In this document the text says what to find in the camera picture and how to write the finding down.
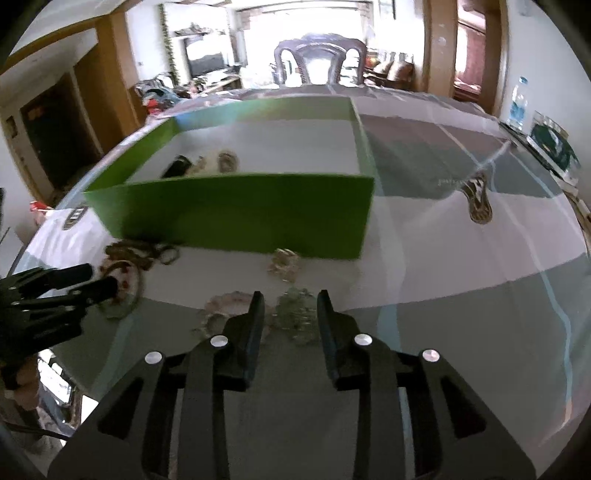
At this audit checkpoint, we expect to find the green ivy garland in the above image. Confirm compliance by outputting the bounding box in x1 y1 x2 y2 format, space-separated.
157 4 178 86

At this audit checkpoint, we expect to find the green tissue pack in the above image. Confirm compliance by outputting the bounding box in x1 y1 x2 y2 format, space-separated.
527 111 581 184

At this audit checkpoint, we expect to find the plastic water bottle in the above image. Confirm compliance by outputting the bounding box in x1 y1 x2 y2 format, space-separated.
508 76 529 131

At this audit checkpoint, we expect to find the dark wooden chair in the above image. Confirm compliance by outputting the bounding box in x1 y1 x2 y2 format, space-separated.
273 34 367 86

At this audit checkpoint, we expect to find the plaid tablecloth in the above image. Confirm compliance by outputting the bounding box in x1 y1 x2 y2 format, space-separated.
19 86 590 474

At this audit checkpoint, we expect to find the person's hand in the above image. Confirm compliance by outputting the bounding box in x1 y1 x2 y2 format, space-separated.
12 356 40 411

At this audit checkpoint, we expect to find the black watch band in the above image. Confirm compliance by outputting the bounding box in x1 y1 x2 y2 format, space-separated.
160 155 192 179

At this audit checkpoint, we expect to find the gold crystal ring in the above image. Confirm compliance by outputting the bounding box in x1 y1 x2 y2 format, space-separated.
267 247 303 283

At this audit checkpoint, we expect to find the green cardboard box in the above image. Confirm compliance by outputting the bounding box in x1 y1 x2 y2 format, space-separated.
85 95 375 260

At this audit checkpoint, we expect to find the red white bead bracelet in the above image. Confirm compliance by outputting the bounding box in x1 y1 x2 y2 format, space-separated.
97 259 144 319

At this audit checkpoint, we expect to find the pink bead bracelet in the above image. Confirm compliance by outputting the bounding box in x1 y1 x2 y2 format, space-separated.
193 290 260 338

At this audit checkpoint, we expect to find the chair with clothes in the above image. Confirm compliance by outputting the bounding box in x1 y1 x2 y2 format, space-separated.
133 75 181 115

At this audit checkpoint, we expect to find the flat screen television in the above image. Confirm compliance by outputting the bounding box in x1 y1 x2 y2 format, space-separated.
183 37 225 78

